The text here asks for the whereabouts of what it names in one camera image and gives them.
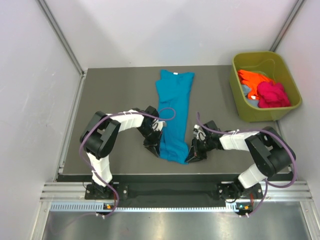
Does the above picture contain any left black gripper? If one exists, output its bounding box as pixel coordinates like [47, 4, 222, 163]
[137, 125, 163, 157]

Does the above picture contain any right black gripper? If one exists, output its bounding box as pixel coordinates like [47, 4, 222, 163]
[185, 136, 214, 164]

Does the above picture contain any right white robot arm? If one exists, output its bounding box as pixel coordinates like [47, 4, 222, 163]
[185, 120, 296, 203]

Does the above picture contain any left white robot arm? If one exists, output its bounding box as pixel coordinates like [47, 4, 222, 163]
[80, 106, 165, 200]

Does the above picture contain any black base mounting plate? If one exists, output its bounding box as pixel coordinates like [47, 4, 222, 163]
[84, 181, 263, 201]

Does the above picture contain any grey blue t shirt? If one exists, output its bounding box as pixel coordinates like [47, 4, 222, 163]
[241, 84, 260, 108]

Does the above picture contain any orange t shirt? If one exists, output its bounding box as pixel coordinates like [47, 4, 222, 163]
[237, 69, 276, 99]

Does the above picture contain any magenta t shirt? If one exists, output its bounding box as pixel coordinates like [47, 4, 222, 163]
[257, 82, 291, 109]

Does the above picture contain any olive green plastic bin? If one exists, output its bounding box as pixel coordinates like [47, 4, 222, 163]
[229, 51, 302, 122]

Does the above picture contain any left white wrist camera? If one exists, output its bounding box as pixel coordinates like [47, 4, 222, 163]
[152, 119, 167, 132]

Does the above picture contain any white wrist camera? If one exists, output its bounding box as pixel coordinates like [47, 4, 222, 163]
[193, 124, 206, 141]
[152, 119, 167, 132]

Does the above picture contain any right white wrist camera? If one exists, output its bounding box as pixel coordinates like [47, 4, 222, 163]
[193, 124, 206, 141]

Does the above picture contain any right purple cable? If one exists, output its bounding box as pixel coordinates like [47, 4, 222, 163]
[196, 112, 298, 217]

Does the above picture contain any grey slotted cable duct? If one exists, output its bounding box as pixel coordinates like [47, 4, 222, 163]
[50, 202, 252, 213]

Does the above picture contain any aluminium frame rail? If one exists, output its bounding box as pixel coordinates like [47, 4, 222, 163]
[40, 181, 313, 202]

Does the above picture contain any left corner aluminium post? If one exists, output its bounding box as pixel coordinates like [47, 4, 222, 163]
[35, 0, 85, 76]

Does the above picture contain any corner aluminium post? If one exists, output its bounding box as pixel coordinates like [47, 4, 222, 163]
[269, 0, 307, 52]
[35, 0, 85, 76]

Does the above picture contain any right corner aluminium post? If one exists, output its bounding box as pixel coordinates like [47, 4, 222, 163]
[269, 0, 307, 52]

